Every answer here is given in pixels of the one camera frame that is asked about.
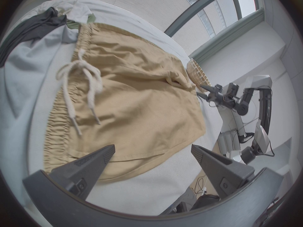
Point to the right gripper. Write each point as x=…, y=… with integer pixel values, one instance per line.
x=220, y=97

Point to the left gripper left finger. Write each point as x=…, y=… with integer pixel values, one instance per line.
x=78, y=174

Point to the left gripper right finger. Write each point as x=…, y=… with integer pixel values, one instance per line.
x=222, y=174

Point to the tan shorts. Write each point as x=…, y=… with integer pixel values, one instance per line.
x=142, y=103

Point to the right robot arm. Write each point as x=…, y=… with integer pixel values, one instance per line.
x=260, y=80

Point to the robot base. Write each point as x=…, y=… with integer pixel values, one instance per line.
x=227, y=122

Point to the round woven basket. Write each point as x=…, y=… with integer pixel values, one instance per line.
x=197, y=72

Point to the bed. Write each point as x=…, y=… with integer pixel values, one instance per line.
x=153, y=185

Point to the pale grey garment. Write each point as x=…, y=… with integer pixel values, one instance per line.
x=30, y=55

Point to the green garment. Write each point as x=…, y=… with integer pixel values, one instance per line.
x=91, y=19

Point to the cream garment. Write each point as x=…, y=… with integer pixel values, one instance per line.
x=80, y=10

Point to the black garment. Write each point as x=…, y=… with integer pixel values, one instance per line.
x=30, y=29

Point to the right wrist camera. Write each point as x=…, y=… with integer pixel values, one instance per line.
x=233, y=88

